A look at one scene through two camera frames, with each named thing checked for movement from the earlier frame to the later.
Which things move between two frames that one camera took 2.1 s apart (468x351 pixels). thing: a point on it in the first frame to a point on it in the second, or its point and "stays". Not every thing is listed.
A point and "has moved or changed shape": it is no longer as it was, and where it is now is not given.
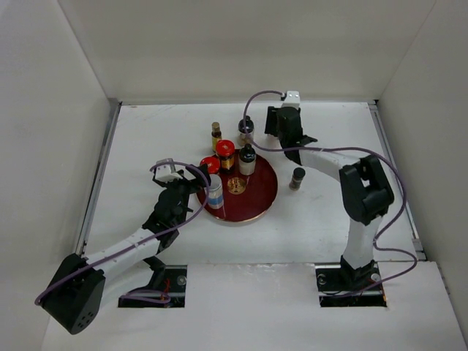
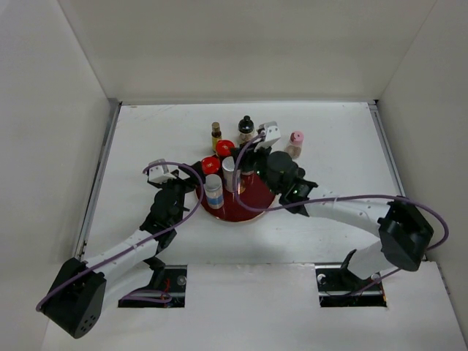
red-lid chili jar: x=225 y=150 stays
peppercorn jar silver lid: x=272 y=137 has moved or changed shape
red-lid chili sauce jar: x=213 y=164 stays
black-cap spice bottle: x=243 y=139 stays
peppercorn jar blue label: x=215 y=191 stays
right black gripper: x=272 y=118 to x=248 y=153
